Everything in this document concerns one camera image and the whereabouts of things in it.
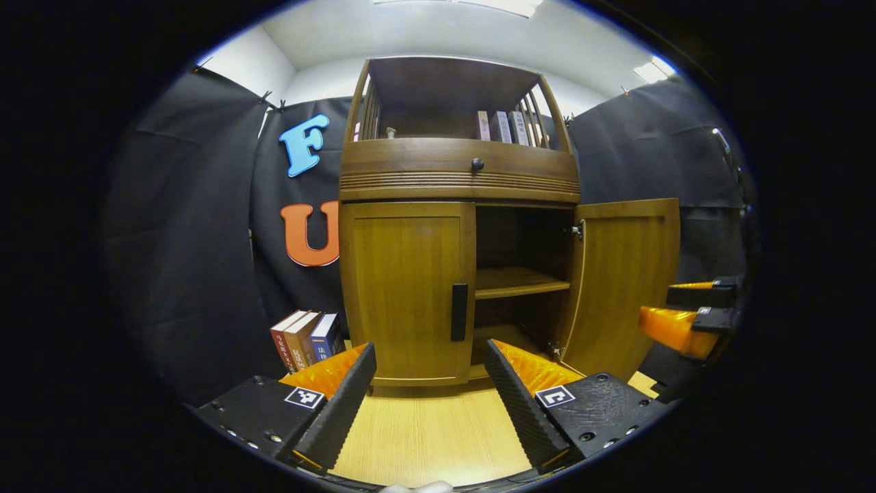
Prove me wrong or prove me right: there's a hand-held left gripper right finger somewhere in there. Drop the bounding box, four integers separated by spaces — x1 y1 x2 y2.
483 338 670 475

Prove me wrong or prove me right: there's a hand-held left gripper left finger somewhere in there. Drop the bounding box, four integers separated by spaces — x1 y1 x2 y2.
197 342 377 475

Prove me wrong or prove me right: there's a black door handle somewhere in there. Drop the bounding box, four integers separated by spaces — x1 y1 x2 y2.
450 283 469 342

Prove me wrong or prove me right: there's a wooden double-door shoe cabinet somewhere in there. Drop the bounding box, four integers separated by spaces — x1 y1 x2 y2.
339 56 682 388

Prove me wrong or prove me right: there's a wooden cabinet drawer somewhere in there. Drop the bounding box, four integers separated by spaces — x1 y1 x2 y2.
340 138 581 203

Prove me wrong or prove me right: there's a blue book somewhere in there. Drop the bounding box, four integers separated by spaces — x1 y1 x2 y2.
310 314 345 362

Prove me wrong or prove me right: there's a brown book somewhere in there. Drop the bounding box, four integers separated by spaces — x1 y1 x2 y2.
283 312 322 370

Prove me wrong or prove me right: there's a red and white book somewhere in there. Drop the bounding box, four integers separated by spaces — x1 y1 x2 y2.
270 309 309 374

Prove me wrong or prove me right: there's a wooden inner shelf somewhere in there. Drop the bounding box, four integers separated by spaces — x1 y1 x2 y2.
476 267 571 300

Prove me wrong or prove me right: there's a black backdrop cloth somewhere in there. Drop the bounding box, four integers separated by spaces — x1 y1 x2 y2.
103 65 753 405

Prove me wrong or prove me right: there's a small ceiling light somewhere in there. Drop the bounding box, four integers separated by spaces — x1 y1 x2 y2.
633 56 678 84

